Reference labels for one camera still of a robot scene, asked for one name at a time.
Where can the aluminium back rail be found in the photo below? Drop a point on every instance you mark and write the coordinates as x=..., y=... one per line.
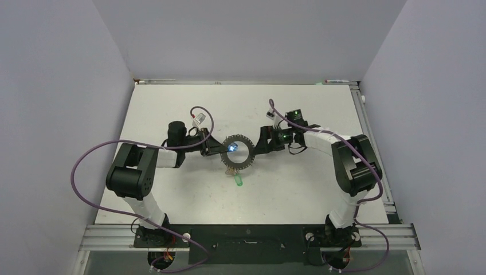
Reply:
x=232, y=82

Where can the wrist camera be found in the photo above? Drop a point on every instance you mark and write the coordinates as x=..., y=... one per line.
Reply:
x=271, y=114
x=198, y=120

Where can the green key tag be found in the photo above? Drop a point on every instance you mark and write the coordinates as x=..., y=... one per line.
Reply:
x=238, y=180

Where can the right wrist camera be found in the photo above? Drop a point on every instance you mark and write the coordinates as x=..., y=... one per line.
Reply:
x=271, y=114

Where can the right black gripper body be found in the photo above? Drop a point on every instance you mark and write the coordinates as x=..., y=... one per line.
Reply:
x=281, y=137

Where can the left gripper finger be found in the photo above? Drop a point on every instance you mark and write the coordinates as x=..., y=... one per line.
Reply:
x=217, y=150
x=213, y=143

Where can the red white marker pen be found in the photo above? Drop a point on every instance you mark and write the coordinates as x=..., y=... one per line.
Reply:
x=337, y=81

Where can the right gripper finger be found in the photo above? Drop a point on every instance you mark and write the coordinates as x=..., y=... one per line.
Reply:
x=263, y=138
x=261, y=148

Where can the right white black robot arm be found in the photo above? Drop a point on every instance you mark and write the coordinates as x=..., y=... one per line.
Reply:
x=355, y=165

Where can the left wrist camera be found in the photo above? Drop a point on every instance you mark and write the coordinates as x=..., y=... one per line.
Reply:
x=198, y=120

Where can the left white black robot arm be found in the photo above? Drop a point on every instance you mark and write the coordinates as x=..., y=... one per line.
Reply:
x=131, y=175

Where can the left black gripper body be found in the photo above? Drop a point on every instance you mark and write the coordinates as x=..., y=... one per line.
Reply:
x=202, y=136

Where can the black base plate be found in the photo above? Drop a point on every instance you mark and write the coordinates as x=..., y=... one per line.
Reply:
x=249, y=244

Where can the aluminium front rail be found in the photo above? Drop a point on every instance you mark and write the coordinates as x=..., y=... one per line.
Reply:
x=115, y=238

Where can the round metal keyring disc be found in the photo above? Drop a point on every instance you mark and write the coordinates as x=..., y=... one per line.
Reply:
x=241, y=159

